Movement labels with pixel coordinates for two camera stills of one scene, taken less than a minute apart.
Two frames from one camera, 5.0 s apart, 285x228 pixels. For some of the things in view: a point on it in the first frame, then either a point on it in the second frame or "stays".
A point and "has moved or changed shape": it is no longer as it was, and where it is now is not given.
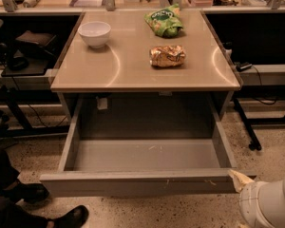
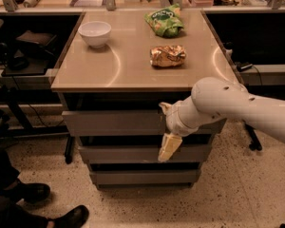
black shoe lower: (74, 218) stays
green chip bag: (165, 22) stays
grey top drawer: (143, 145) has moved or changed shape
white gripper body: (249, 200) -> (173, 119)
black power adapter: (242, 66) stays
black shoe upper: (33, 193) stays
